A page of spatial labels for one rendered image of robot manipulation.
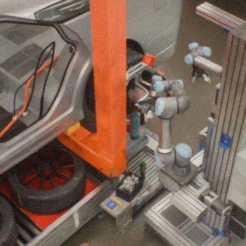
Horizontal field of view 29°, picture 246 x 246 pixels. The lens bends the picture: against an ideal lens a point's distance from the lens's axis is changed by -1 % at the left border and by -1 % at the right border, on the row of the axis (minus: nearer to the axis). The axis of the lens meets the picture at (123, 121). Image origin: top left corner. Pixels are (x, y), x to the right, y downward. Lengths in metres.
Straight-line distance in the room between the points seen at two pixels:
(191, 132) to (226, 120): 1.90
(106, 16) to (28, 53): 1.62
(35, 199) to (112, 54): 1.42
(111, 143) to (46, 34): 1.47
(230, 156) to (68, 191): 1.34
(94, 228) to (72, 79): 1.33
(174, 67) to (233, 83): 2.95
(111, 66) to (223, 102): 0.76
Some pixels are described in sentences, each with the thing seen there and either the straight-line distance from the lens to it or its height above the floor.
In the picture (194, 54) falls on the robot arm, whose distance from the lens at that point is 3.75.
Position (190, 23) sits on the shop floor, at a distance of 6.78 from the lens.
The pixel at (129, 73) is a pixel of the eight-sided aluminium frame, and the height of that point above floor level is 1.10.
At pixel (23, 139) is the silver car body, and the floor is 0.92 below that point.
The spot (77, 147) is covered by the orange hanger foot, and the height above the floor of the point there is 0.61.
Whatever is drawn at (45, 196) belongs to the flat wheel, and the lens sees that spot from 3.92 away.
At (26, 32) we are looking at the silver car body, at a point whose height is 1.05.
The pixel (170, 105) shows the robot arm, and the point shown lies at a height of 1.44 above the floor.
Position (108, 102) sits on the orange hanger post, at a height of 1.35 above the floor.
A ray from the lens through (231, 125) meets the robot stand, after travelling 3.22.
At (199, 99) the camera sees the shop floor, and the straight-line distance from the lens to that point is 5.51.
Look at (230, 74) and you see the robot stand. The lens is 3.01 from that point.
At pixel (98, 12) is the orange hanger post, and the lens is 3.00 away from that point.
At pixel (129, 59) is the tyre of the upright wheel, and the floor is 1.18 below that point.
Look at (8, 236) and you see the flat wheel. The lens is 3.78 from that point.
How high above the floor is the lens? 3.57
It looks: 43 degrees down
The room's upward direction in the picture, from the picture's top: straight up
